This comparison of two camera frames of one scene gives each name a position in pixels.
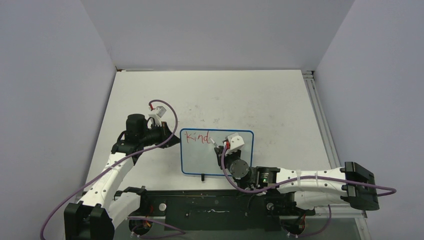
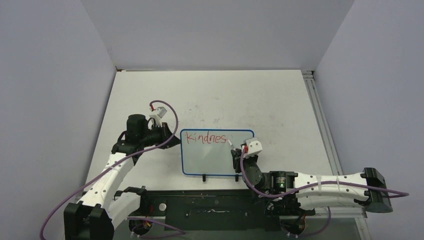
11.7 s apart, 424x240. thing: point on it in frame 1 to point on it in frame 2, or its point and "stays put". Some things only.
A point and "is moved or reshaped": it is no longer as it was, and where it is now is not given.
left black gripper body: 158,134 stays put
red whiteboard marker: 213,142 is moved or reshaped
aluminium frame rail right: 309,75 stays put
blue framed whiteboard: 197,154 stays put
